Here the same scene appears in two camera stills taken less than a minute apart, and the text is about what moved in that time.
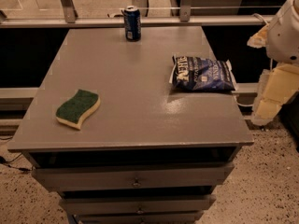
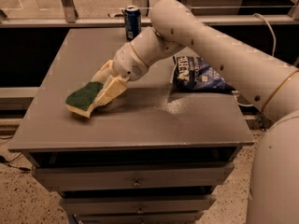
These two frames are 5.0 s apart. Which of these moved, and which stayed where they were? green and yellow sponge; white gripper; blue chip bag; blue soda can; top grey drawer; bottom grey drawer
Moved: green and yellow sponge; white gripper
Stayed: bottom grey drawer; blue chip bag; top grey drawer; blue soda can
